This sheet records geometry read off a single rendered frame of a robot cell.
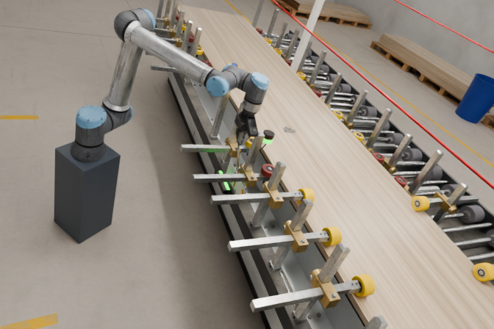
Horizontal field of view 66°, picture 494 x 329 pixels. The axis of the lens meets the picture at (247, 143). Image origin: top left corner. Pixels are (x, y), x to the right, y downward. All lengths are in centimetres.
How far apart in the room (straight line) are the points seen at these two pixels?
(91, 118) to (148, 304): 110
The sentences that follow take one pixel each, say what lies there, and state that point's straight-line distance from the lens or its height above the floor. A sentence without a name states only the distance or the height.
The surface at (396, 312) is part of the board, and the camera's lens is 173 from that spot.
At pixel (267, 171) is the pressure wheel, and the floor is 91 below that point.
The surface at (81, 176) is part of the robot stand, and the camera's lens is 226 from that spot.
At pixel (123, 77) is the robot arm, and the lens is 214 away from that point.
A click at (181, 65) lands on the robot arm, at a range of 171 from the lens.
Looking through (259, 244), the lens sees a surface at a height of 96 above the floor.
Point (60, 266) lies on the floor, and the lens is 256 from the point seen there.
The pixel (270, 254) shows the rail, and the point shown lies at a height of 70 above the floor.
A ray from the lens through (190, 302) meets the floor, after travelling 247.
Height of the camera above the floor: 206
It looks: 32 degrees down
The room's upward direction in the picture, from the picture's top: 20 degrees clockwise
